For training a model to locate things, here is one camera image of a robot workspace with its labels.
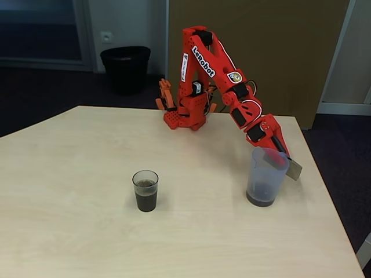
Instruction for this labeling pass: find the translucent jug with cardboard handle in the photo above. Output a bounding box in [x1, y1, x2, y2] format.
[246, 147, 303, 208]

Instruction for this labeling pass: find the clear plastic cup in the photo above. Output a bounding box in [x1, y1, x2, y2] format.
[132, 170, 159, 213]

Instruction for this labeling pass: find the orange table clamp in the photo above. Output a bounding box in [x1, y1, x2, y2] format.
[207, 85, 218, 113]
[155, 78, 177, 111]

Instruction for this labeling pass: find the white grey furniture edge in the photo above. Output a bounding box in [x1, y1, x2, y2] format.
[355, 231, 371, 270]

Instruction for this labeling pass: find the black waste bin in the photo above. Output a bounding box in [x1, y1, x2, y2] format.
[100, 46, 151, 96]

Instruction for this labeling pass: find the white door frame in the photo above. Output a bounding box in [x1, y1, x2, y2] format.
[315, 0, 371, 116]

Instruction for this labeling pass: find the brown pinboard with white frame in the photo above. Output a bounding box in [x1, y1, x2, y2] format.
[165, 0, 350, 130]

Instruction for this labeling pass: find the grey window frame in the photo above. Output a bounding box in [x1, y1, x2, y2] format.
[0, 0, 96, 72]

